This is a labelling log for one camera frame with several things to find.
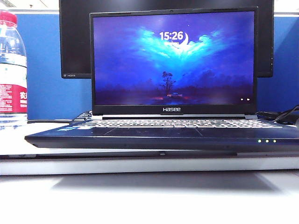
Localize black Hasee laptop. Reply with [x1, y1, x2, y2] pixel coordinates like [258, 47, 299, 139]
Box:
[24, 7, 299, 150]

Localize black keyboard white keys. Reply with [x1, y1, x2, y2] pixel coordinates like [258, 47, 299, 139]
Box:
[72, 111, 93, 122]

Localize black ASUS monitor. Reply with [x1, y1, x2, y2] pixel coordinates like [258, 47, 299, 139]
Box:
[58, 0, 275, 79]

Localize blue office partition panel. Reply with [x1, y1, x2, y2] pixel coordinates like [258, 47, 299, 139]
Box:
[14, 13, 299, 121]

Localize clear water bottle red label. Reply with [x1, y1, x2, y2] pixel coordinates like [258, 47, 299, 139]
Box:
[0, 10, 28, 131]

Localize black cable lying on desk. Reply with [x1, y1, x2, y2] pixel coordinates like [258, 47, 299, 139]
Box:
[27, 119, 73, 124]

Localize black laptop power cable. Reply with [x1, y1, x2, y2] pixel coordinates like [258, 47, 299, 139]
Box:
[256, 105, 299, 125]

